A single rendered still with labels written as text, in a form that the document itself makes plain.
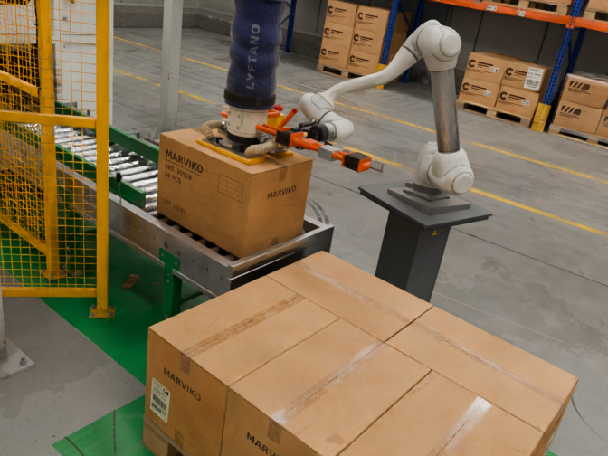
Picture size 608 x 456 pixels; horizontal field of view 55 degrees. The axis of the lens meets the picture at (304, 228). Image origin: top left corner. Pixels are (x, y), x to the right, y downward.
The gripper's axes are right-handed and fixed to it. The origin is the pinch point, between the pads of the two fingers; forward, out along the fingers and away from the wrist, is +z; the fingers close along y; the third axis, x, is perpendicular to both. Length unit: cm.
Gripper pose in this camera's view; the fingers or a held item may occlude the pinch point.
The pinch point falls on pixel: (292, 137)
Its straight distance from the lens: 246.5
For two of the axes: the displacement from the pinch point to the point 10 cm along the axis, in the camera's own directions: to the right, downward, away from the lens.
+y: -1.6, 9.0, 4.0
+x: -7.6, -3.7, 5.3
